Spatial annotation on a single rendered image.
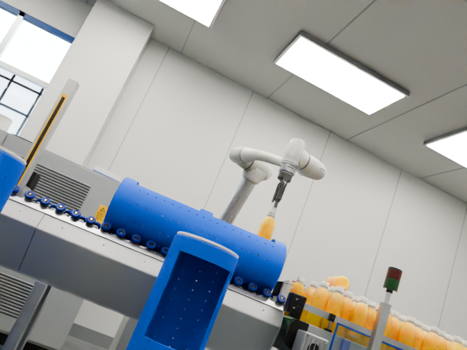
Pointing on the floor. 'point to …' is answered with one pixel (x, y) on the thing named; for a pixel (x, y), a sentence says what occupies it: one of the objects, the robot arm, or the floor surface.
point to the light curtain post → (48, 128)
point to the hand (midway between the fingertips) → (273, 208)
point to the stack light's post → (379, 326)
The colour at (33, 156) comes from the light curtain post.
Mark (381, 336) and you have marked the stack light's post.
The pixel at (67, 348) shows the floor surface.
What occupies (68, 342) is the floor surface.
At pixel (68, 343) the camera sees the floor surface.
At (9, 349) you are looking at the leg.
